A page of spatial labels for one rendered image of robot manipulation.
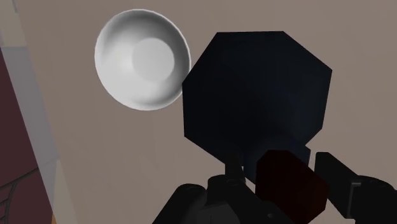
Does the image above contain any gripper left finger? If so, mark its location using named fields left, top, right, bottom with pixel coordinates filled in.
left=151, top=155, right=258, bottom=224

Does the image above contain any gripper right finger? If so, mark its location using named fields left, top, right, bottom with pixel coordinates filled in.
left=314, top=151, right=397, bottom=224

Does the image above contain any white bowl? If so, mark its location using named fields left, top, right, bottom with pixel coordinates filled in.
left=94, top=8, right=192, bottom=111

